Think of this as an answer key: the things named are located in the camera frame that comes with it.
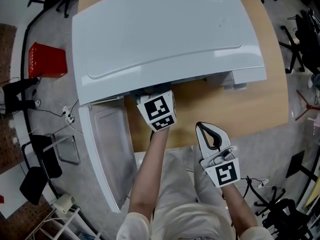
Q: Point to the person's white printed shirt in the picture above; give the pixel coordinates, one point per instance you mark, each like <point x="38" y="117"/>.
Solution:
<point x="187" y="209"/>

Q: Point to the red metal stand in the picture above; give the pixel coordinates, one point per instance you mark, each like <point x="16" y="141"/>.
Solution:
<point x="308" y="106"/>

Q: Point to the person's right forearm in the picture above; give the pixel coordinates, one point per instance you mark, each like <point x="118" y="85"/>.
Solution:
<point x="237" y="209"/>

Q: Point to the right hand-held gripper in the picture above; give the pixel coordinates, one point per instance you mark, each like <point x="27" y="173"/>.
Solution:
<point x="225" y="172"/>

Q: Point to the white power strip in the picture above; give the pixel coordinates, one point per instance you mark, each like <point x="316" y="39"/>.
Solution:
<point x="68" y="114"/>
<point x="260" y="182"/>

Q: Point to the cream small appliance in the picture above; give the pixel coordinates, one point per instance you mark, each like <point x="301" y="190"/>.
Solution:
<point x="63" y="202"/>

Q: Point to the person's left forearm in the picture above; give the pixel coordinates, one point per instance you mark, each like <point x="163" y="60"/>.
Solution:
<point x="150" y="171"/>

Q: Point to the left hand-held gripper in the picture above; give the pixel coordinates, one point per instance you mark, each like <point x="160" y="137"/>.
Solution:
<point x="157" y="109"/>

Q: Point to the white washing machine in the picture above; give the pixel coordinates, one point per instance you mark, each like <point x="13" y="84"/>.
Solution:
<point x="160" y="34"/>

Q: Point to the black flat stand base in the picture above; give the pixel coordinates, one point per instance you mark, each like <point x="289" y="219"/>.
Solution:
<point x="298" y="164"/>

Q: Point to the red plastic crate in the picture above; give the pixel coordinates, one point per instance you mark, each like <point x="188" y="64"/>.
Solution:
<point x="47" y="61"/>

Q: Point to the black folding chair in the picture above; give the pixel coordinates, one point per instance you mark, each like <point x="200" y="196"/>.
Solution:
<point x="37" y="179"/>

